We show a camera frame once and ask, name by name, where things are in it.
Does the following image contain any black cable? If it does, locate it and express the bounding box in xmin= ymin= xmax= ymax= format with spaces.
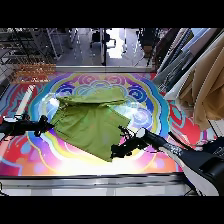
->
xmin=167 ymin=131 xmax=192 ymax=149

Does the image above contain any tan garment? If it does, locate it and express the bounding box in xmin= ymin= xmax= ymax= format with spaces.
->
xmin=177 ymin=42 xmax=224 ymax=132

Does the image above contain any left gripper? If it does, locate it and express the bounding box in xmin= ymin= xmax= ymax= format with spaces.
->
xmin=33 ymin=114 xmax=55 ymax=137

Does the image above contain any green garment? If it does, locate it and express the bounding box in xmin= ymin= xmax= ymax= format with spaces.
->
xmin=49 ymin=87 xmax=132 ymax=163

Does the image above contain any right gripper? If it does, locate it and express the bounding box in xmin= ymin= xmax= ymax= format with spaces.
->
xmin=110 ymin=137 xmax=146 ymax=160

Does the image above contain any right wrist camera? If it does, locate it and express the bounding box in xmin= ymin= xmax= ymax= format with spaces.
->
xmin=117 ymin=125 xmax=136 ymax=141

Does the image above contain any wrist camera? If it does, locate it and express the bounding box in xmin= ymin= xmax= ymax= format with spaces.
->
xmin=117 ymin=125 xmax=136 ymax=141
xmin=13 ymin=112 xmax=32 ymax=123

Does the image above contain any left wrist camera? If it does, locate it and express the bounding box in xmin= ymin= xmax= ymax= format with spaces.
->
xmin=13 ymin=112 xmax=32 ymax=123

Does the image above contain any silver frame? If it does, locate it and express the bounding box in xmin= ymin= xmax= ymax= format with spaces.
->
xmin=0 ymin=174 xmax=201 ymax=197

